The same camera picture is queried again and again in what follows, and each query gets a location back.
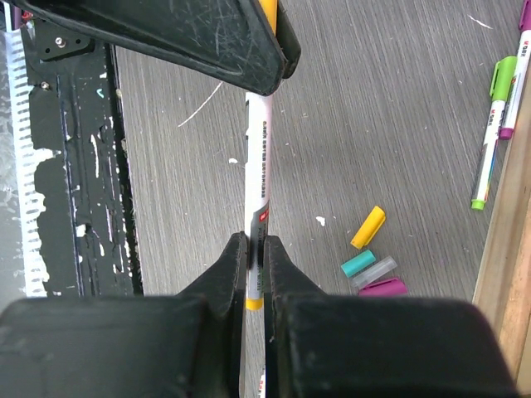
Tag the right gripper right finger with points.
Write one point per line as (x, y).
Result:
(324, 345)

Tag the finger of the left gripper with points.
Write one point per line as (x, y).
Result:
(288, 41)
(228, 40)

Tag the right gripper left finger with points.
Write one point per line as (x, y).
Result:
(187, 345)

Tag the teal pen cap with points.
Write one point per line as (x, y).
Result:
(358, 263)

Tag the clear purple pen cap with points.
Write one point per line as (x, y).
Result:
(374, 272)

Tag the magenta pen cap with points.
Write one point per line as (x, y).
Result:
(384, 288)

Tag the yellow pen cap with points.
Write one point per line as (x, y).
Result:
(369, 228)

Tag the green cap marker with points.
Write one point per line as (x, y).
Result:
(499, 93)

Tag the magenta cap marker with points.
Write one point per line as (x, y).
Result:
(508, 125)

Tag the wooden clothes rack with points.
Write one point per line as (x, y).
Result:
(502, 291)

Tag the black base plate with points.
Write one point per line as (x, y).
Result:
(86, 227)

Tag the grey cable duct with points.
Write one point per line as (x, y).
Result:
(26, 159)

